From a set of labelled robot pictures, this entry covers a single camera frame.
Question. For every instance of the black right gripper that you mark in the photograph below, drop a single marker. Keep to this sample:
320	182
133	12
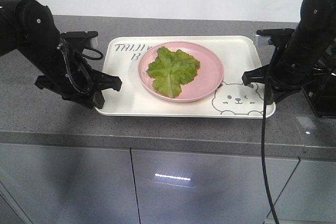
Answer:
283	83

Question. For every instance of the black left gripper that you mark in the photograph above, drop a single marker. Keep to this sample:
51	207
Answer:
81	86

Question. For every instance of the pink round plate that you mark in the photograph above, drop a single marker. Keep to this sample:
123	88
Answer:
209	77

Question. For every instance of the cream bear serving tray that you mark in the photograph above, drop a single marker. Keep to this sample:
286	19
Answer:
232	99

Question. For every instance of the green lettuce leaf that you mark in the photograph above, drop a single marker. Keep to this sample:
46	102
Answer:
171	70

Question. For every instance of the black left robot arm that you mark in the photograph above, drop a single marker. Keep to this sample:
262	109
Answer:
28	26

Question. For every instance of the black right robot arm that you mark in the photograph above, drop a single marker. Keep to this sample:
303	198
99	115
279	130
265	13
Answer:
296	51

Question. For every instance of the black gas stove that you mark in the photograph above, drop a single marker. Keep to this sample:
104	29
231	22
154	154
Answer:
320	92

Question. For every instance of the grey lower cabinet doors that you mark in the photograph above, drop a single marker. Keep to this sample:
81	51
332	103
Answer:
47	184

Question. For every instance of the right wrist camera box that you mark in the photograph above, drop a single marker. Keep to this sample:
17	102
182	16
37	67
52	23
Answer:
276	37

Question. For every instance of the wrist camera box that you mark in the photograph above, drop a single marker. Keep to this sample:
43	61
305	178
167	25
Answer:
276	37
81	39

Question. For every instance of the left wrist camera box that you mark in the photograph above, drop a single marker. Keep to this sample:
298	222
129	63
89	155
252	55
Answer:
81	39

